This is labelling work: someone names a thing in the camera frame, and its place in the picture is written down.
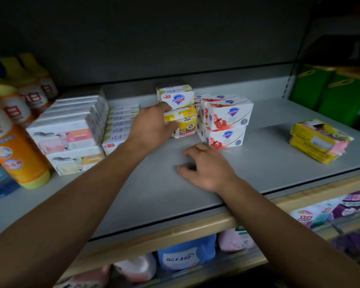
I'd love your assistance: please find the white and yellow soap box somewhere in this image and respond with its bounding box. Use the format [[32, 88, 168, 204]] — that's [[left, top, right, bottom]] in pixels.
[[156, 84, 195, 110]]

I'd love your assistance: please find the orange detergent bottle yellow cap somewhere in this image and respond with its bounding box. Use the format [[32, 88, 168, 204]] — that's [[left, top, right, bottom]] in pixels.
[[0, 107, 51, 190], [19, 52, 59, 101], [0, 83, 34, 127], [0, 56, 50, 115]]

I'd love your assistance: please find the person's right hand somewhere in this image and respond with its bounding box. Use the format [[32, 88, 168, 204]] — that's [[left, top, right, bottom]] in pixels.
[[176, 143, 239, 194]]

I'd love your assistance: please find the pink detergent pouch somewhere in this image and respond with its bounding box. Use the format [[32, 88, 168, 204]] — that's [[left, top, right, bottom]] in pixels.
[[114, 253, 157, 283], [53, 265, 112, 288], [217, 227, 256, 253]]

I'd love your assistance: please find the person's right forearm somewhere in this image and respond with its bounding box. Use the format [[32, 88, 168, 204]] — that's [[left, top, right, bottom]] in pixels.
[[218, 176, 360, 288]]

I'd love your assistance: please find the white colourful detergent bag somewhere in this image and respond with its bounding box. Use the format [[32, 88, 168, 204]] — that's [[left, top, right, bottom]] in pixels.
[[290, 202, 337, 229]]

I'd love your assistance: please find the person's left hand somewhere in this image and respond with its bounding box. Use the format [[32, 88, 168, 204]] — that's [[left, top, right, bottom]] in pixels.
[[127, 101, 180, 153]]

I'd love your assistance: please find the purple detergent bag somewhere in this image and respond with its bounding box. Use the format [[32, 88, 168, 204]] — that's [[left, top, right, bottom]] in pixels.
[[332, 188, 360, 220], [332, 230, 360, 257]]

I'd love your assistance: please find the row of slim white soap boxes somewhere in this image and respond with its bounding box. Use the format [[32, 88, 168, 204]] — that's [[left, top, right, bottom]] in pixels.
[[102, 104, 140, 156]]

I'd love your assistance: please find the blue detergent pouch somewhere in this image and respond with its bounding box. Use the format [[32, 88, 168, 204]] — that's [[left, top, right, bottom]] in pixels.
[[156, 233, 217, 272]]

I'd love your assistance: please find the yellow soap bundle pink label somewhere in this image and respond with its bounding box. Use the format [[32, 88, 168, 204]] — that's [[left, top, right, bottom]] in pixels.
[[290, 119, 354, 155], [289, 135, 341, 165]]

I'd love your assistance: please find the white pomegranate soap box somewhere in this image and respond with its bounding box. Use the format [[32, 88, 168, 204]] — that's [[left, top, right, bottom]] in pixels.
[[202, 98, 254, 131], [196, 121, 247, 150], [194, 93, 241, 105]]

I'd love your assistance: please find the stack of large white soap packs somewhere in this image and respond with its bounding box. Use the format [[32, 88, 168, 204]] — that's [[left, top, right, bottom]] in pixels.
[[26, 88, 110, 177]]

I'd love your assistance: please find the green packet with yellow handle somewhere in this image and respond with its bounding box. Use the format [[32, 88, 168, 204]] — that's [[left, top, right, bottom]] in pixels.
[[317, 68, 360, 128], [289, 64, 336, 111]]

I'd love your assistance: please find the person's left forearm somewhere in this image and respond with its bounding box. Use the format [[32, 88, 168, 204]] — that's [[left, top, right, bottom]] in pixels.
[[0, 140, 152, 288]]

